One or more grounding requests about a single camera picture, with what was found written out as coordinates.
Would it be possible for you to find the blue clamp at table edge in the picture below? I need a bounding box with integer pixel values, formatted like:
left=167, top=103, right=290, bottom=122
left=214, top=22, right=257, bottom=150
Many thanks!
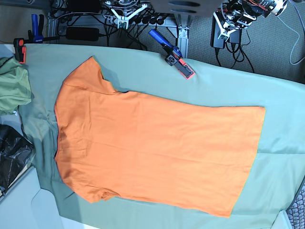
left=149, top=29, right=194, bottom=80

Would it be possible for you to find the black plastic bag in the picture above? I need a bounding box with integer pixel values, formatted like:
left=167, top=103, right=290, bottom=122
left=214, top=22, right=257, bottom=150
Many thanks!
left=0, top=124, right=33, bottom=195

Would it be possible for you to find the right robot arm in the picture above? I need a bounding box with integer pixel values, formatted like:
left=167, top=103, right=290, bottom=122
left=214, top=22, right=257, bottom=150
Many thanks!
left=101, top=0, right=153, bottom=18

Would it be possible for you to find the black power brick left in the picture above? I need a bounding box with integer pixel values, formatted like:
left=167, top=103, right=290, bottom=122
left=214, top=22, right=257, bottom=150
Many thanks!
left=65, top=27, right=100, bottom=42

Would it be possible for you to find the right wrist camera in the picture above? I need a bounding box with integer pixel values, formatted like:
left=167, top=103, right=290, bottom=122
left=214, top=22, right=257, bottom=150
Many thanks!
left=117, top=20, right=129, bottom=30

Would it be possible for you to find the orange T-shirt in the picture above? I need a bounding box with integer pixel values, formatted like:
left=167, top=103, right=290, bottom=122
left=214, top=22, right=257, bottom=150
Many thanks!
left=54, top=57, right=265, bottom=218

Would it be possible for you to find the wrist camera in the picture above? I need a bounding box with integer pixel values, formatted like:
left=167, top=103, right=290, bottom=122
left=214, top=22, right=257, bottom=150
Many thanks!
left=218, top=33, right=230, bottom=42
left=117, top=20, right=129, bottom=30

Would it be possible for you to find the olive green shirt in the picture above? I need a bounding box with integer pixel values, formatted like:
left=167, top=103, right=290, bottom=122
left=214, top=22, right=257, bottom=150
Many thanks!
left=0, top=57, right=31, bottom=115

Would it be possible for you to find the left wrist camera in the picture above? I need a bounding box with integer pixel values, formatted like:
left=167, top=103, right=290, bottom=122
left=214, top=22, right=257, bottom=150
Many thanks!
left=218, top=33, right=230, bottom=42

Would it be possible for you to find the white cable on floor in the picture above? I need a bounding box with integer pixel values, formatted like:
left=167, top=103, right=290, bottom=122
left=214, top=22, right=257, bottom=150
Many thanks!
left=274, top=0, right=305, bottom=65

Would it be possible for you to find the aluminium frame post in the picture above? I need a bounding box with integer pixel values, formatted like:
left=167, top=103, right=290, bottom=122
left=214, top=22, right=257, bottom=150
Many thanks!
left=167, top=14, right=195, bottom=58

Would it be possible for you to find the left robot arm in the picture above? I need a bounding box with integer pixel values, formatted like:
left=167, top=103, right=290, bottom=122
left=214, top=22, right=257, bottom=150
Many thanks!
left=213, top=0, right=288, bottom=31

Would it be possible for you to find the white power strip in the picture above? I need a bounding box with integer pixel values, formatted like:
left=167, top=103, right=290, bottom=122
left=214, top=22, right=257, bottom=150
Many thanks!
left=104, top=13, right=172, bottom=26

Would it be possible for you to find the green table cloth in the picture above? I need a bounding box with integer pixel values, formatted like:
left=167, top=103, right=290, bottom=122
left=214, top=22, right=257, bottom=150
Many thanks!
left=19, top=44, right=305, bottom=229

